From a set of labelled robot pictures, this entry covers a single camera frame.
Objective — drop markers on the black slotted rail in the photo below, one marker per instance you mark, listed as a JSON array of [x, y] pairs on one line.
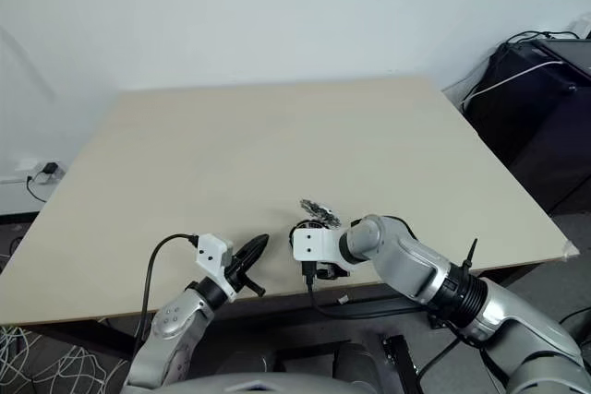
[[399, 357]]

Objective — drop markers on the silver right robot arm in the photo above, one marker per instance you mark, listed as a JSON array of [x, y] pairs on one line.
[[415, 260]]

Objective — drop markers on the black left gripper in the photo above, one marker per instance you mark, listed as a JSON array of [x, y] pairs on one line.
[[233, 271]]

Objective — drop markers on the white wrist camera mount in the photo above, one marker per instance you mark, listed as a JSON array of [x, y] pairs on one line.
[[210, 246], [314, 244]]

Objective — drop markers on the silver metal bracket part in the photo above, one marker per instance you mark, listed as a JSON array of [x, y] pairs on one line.
[[318, 211]]

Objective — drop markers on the wall power outlet plug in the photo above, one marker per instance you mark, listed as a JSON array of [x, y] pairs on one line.
[[25, 166]]

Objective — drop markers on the black power adapter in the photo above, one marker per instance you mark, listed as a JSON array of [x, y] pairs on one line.
[[50, 168]]

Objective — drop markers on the black metal table frame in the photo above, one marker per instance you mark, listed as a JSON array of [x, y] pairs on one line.
[[88, 331]]

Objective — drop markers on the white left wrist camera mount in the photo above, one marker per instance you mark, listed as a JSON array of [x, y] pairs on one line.
[[210, 246]]

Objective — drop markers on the clear tape on table corner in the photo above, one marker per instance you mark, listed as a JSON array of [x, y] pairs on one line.
[[571, 250]]

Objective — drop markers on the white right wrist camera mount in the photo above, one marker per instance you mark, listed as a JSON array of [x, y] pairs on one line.
[[314, 244]]

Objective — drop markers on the grey robot chest shell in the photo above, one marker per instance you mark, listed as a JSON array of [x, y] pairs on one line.
[[258, 382]]

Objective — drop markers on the large black equipment case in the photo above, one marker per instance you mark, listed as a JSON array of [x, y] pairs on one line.
[[517, 99]]

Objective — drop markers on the black flat panel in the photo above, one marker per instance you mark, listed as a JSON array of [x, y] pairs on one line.
[[568, 55]]

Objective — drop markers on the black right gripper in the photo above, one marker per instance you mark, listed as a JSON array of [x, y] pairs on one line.
[[334, 269]]

